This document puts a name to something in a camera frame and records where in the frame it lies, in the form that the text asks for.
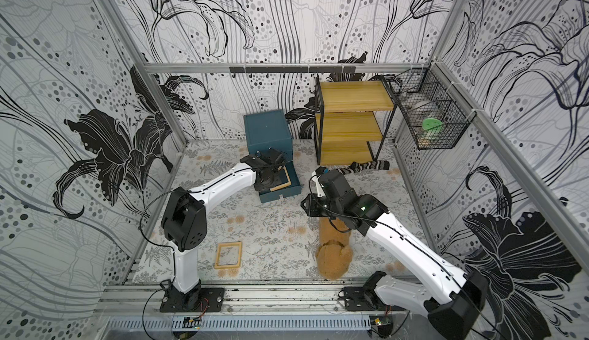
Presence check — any yellow square brooch box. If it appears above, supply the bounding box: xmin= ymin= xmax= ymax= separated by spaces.
xmin=269 ymin=166 xmax=291 ymax=191
xmin=214 ymin=242 xmax=242 ymax=269

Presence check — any teal yellow drawer cabinet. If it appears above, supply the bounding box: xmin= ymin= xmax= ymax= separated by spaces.
xmin=244 ymin=110 xmax=302 ymax=203

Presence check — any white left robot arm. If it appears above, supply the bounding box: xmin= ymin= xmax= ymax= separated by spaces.
xmin=161 ymin=148 xmax=290 ymax=308

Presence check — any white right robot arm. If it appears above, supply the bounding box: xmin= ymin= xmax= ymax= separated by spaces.
xmin=301 ymin=167 xmax=489 ymax=339

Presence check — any brown teddy bear plush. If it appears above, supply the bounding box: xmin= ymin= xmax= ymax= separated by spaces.
xmin=315 ymin=217 xmax=354 ymax=280

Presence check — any wooden black-framed shelf rack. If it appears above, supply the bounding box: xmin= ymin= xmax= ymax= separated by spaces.
xmin=312 ymin=76 xmax=395 ymax=166

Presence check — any green lidded cup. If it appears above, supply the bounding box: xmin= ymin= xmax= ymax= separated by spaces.
xmin=421 ymin=118 xmax=445 ymax=144

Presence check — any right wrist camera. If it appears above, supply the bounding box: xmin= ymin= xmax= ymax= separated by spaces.
xmin=308 ymin=171 xmax=325 ymax=198

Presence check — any black wall hook bar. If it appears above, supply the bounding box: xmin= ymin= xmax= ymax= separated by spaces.
xmin=229 ymin=66 xmax=357 ymax=74

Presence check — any black wire wall basket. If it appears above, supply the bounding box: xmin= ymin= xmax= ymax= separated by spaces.
xmin=387 ymin=67 xmax=472 ymax=150

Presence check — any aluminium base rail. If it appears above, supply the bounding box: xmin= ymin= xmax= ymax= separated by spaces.
xmin=94 ymin=279 xmax=472 ymax=315

